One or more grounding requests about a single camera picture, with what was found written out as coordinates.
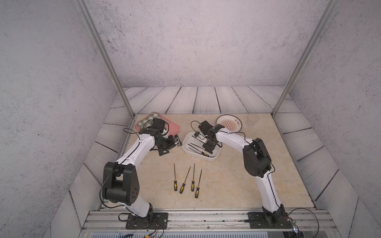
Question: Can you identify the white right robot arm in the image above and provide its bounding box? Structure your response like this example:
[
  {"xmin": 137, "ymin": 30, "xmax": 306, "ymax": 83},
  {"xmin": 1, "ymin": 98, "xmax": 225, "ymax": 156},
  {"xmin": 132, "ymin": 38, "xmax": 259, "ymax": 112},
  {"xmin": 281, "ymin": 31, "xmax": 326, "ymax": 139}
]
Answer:
[{"xmin": 195, "ymin": 121, "xmax": 287, "ymax": 227}]

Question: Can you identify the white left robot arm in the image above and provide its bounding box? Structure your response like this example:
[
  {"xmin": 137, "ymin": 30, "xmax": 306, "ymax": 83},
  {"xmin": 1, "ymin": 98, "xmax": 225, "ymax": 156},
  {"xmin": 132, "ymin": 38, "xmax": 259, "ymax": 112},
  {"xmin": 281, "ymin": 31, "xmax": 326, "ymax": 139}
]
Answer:
[{"xmin": 99, "ymin": 118, "xmax": 181, "ymax": 219}]

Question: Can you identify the white plastic storage box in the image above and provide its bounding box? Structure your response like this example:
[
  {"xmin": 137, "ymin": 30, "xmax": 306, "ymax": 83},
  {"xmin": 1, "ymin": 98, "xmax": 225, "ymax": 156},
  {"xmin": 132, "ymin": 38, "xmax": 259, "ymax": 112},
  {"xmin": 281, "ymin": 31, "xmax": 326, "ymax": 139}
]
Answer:
[{"xmin": 182, "ymin": 132, "xmax": 221, "ymax": 162}]

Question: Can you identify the pink cutting board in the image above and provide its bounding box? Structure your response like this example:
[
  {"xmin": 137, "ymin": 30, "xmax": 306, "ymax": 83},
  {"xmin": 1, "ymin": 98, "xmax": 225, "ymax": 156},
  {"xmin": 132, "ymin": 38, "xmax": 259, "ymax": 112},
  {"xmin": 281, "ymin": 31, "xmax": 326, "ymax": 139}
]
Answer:
[{"xmin": 146, "ymin": 114, "xmax": 180, "ymax": 136}]

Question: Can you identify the round patterned plate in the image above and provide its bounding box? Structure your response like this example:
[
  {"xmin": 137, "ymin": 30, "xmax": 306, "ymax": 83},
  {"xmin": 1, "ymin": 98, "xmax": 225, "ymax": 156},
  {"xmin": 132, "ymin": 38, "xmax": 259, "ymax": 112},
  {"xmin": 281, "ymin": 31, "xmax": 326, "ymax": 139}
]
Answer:
[{"xmin": 216, "ymin": 115, "xmax": 243, "ymax": 132}]

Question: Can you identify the green checkered cloth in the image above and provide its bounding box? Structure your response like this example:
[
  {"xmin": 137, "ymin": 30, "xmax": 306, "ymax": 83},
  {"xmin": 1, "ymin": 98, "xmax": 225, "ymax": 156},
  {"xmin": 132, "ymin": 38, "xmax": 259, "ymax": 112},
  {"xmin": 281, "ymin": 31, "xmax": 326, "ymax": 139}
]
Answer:
[{"xmin": 135, "ymin": 112, "xmax": 160, "ymax": 131}]

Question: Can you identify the clear glass cup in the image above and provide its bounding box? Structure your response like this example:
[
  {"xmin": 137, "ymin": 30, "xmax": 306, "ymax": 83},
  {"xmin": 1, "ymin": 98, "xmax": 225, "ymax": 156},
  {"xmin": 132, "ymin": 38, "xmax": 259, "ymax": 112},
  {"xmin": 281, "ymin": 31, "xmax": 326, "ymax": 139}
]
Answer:
[{"xmin": 245, "ymin": 114, "xmax": 259, "ymax": 129}]

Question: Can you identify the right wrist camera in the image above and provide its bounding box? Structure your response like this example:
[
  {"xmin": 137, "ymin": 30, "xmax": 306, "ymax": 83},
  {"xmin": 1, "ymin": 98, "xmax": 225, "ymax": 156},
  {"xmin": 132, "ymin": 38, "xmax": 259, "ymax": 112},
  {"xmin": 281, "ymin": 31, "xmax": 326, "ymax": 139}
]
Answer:
[{"xmin": 198, "ymin": 121, "xmax": 213, "ymax": 136}]

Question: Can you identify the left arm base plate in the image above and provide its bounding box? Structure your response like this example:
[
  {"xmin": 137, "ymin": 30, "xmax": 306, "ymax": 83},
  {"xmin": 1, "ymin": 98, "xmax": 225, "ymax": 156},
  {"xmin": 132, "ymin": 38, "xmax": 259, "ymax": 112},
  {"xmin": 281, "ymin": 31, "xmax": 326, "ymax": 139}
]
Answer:
[{"xmin": 126, "ymin": 213, "xmax": 168, "ymax": 230}]

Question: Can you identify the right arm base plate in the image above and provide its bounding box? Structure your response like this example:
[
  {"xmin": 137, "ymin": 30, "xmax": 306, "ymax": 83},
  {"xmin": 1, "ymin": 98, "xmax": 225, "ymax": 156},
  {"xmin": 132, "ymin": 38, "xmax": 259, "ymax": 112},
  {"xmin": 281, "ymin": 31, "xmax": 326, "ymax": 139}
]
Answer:
[{"xmin": 245, "ymin": 211, "xmax": 293, "ymax": 229}]

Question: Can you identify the aluminium front rail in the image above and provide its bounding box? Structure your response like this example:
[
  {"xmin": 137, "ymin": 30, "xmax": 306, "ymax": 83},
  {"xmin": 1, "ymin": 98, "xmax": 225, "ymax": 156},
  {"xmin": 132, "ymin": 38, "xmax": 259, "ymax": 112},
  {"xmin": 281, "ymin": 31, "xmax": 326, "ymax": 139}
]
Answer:
[{"xmin": 81, "ymin": 209, "xmax": 341, "ymax": 238}]

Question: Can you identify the left aluminium frame post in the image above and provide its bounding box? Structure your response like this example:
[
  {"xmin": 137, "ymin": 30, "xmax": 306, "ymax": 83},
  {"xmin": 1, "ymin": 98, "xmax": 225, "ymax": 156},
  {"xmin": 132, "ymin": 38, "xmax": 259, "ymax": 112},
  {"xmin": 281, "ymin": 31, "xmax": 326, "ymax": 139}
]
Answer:
[{"xmin": 74, "ymin": 0, "xmax": 135, "ymax": 117}]

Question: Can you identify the aluminium frame post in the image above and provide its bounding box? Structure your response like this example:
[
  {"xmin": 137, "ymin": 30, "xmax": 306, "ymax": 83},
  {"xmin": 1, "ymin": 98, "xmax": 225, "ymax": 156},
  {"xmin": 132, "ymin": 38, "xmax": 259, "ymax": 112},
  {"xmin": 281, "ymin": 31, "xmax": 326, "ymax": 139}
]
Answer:
[
  {"xmin": 271, "ymin": 0, "xmax": 338, "ymax": 118},
  {"xmin": 74, "ymin": 0, "xmax": 135, "ymax": 117}
]

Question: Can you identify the right aluminium frame post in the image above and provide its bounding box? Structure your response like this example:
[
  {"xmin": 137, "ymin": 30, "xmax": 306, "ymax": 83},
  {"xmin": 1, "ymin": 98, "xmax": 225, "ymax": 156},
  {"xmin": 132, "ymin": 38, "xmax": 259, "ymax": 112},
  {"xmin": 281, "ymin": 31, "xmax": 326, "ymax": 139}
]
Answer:
[{"xmin": 271, "ymin": 0, "xmax": 338, "ymax": 118}]

